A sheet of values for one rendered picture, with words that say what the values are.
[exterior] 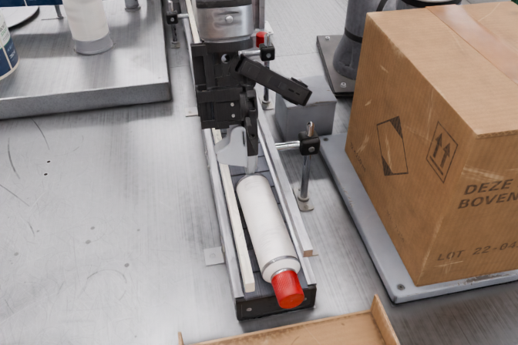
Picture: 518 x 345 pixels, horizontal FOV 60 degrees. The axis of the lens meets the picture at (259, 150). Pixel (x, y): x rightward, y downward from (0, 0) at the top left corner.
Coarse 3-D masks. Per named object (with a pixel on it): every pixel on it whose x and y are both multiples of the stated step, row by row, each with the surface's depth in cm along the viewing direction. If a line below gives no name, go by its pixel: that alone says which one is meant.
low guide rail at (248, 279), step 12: (192, 12) 116; (192, 24) 111; (216, 132) 78; (228, 168) 71; (228, 180) 69; (228, 192) 67; (228, 204) 65; (240, 228) 62; (240, 240) 60; (240, 252) 58; (240, 264) 57; (252, 276) 56; (252, 288) 56
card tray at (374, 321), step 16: (320, 320) 60; (336, 320) 60; (352, 320) 60; (368, 320) 60; (384, 320) 57; (240, 336) 58; (256, 336) 58; (272, 336) 58; (288, 336) 58; (304, 336) 58; (320, 336) 58; (336, 336) 58; (352, 336) 58; (368, 336) 58; (384, 336) 57
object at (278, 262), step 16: (256, 176) 67; (240, 192) 66; (256, 192) 65; (272, 192) 67; (256, 208) 62; (272, 208) 62; (256, 224) 61; (272, 224) 60; (256, 240) 59; (272, 240) 58; (288, 240) 59; (272, 256) 56; (288, 256) 56; (272, 272) 56; (288, 272) 55; (288, 288) 54; (288, 304) 54
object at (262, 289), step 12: (192, 36) 114; (264, 156) 78; (240, 168) 76; (264, 168) 76; (276, 192) 72; (240, 216) 68; (288, 228) 66; (252, 252) 63; (252, 264) 61; (300, 276) 60; (264, 288) 58
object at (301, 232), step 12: (264, 120) 73; (264, 132) 70; (264, 144) 70; (276, 156) 66; (276, 168) 64; (288, 192) 60; (288, 204) 59; (300, 216) 57; (300, 228) 56; (300, 240) 54; (312, 252) 53
